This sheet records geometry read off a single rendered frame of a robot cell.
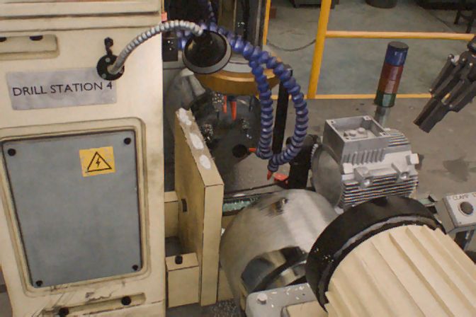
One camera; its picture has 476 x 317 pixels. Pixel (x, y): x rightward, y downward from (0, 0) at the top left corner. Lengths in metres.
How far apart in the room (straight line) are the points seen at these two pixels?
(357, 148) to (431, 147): 0.77
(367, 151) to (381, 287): 0.69
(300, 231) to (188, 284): 0.38
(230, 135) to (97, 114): 0.61
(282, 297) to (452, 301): 0.29
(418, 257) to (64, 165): 0.56
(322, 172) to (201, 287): 0.44
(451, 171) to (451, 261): 1.26
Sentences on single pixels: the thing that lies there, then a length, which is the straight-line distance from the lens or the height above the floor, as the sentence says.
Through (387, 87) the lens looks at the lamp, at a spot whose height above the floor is 1.09.
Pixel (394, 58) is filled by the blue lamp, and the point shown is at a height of 1.19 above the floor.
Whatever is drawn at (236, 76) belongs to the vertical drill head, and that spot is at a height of 1.33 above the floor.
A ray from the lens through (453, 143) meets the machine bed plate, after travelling 2.03.
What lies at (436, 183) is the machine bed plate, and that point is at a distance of 1.78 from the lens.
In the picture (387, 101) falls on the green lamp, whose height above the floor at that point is 1.05.
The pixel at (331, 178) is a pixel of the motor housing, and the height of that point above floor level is 0.96.
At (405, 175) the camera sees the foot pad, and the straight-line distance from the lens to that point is 1.29.
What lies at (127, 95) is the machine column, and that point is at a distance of 0.83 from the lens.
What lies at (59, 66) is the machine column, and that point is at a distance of 0.81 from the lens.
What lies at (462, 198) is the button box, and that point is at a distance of 1.24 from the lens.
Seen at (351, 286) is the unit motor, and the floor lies 1.31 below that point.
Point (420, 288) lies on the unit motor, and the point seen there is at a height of 1.35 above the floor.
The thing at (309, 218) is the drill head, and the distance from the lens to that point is 0.92.
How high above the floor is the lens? 1.75
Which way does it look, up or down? 34 degrees down
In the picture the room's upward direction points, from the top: 5 degrees clockwise
